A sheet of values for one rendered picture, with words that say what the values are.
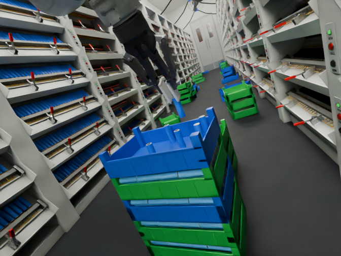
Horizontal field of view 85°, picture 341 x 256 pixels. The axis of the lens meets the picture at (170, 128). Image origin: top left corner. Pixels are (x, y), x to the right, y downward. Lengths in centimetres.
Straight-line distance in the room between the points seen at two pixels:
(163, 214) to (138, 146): 26
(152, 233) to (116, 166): 25
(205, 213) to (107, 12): 49
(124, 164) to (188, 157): 18
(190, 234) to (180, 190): 15
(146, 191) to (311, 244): 46
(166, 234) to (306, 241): 38
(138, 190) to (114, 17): 42
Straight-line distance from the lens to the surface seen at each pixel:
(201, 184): 45
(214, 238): 57
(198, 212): 52
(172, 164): 44
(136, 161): 49
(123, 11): 43
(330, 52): 65
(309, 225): 72
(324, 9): 65
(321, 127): 90
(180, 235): 61
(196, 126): 49
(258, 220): 74
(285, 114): 135
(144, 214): 61
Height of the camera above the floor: 53
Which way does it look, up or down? 15 degrees down
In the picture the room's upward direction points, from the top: 21 degrees counter-clockwise
